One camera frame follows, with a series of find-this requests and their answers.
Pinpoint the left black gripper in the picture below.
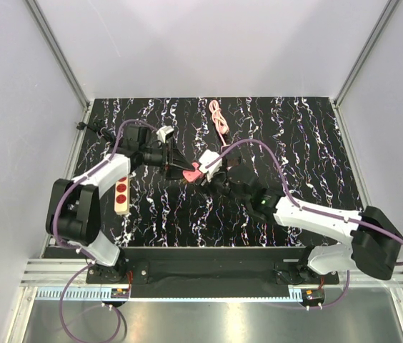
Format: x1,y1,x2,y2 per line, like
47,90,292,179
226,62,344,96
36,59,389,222
139,138,195,181

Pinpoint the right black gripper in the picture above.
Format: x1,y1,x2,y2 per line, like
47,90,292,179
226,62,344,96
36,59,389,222
191,166,250,209

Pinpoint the pink adapter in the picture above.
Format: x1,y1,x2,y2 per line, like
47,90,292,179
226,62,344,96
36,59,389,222
182,161,204,183

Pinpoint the pink power cord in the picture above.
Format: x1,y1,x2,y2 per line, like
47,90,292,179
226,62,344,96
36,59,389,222
209,99,231,147

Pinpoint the beige red power strip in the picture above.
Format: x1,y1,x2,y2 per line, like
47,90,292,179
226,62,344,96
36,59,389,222
114,177,130,215

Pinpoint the pink charger plug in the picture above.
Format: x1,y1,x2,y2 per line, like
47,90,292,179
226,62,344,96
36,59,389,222
222,151,242,170

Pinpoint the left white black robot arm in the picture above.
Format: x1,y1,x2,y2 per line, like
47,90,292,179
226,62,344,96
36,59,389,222
46,119,194,283

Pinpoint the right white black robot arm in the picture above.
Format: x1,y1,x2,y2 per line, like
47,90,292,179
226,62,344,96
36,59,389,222
201,164,403,284

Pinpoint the black marbled mat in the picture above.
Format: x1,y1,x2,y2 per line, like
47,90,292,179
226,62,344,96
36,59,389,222
55,96,377,248

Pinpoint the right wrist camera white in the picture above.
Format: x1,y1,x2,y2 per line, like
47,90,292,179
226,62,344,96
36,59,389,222
199,149,222,182

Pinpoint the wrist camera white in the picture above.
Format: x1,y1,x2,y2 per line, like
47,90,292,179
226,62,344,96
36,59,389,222
156,126,174,144
199,149,222,182

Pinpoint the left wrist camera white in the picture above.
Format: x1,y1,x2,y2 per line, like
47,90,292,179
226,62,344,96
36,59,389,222
156,126,174,144

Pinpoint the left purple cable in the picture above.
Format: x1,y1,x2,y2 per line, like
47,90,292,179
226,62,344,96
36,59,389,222
53,119,159,340

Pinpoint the purple cable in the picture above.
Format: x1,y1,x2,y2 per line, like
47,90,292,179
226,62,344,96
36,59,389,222
53,119,159,340
201,139,403,310

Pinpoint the black power cord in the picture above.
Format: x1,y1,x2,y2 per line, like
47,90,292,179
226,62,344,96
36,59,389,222
76,120,119,144

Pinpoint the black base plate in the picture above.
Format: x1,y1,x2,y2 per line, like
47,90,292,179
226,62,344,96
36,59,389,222
86,247,339,285

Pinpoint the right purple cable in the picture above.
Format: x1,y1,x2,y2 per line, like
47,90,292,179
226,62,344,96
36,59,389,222
201,139,403,310

